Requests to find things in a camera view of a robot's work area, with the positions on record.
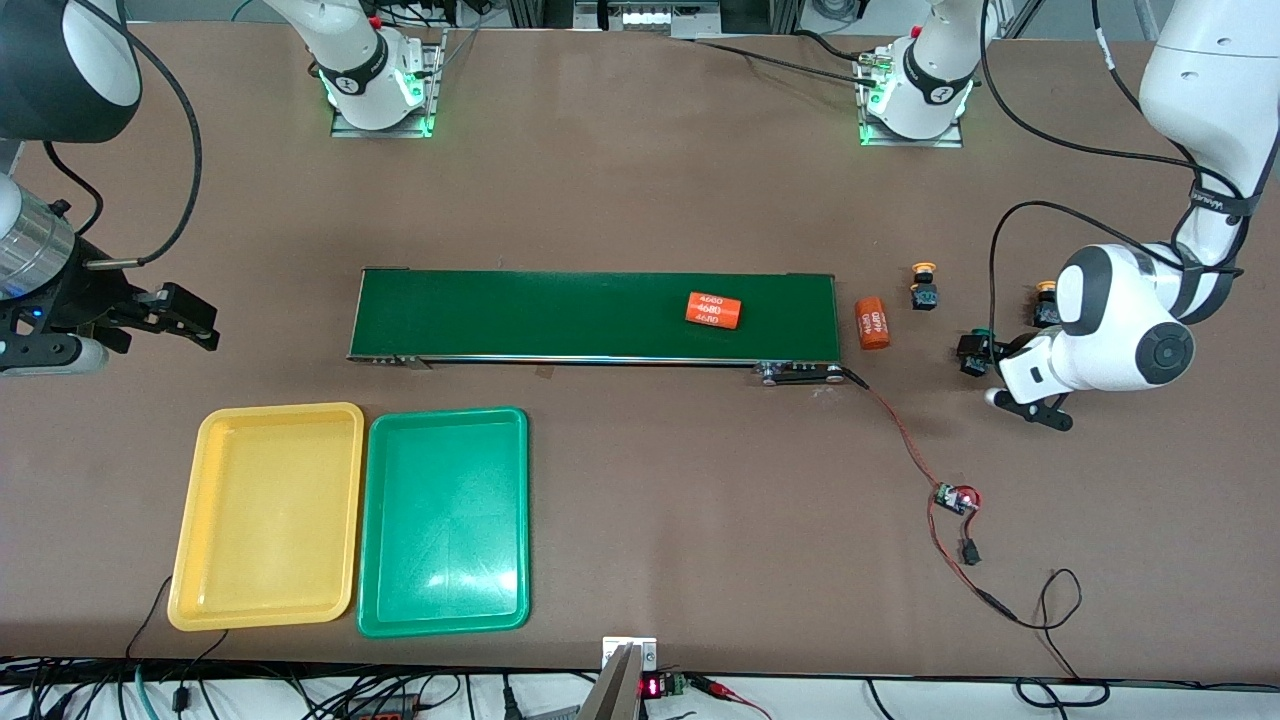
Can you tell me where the green push button switch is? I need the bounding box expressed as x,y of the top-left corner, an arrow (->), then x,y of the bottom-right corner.
956,327 -> 997,379

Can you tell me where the orange cylinder with white print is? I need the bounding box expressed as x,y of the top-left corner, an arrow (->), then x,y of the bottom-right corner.
685,292 -> 745,333
855,296 -> 893,352

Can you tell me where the yellow plastic tray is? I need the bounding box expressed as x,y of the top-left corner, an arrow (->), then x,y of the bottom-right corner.
167,402 -> 366,633

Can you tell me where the green plastic tray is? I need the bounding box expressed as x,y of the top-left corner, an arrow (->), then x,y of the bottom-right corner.
356,407 -> 531,639

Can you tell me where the green conveyor belt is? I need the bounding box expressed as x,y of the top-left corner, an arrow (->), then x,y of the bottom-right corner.
347,267 -> 846,387

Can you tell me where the red clip lead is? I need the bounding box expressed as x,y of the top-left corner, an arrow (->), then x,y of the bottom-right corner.
690,677 -> 773,720

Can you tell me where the grey metal equipment box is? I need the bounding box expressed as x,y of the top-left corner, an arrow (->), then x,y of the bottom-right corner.
575,0 -> 721,31

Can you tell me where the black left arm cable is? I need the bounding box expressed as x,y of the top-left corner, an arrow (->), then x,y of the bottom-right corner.
980,0 -> 1251,336

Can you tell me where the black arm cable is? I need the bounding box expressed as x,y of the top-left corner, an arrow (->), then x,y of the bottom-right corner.
980,0 -> 1251,336
42,0 -> 203,269

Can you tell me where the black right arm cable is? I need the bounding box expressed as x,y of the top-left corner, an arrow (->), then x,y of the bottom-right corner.
42,0 -> 203,269

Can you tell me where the red and black wire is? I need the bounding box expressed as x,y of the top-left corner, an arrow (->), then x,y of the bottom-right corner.
840,366 -> 1021,626

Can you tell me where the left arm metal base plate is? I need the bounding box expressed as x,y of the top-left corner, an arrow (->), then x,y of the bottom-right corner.
858,50 -> 964,149

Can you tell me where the thin black looped cable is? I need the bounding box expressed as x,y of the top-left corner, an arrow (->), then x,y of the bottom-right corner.
1012,568 -> 1113,707

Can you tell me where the thin black cable by tray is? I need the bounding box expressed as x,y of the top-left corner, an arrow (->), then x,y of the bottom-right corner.
124,575 -> 231,691

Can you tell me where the black cable on table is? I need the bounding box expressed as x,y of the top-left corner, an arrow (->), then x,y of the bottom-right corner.
690,28 -> 883,85

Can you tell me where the grey metal camera bracket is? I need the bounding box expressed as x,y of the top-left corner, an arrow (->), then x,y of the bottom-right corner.
578,637 -> 658,720

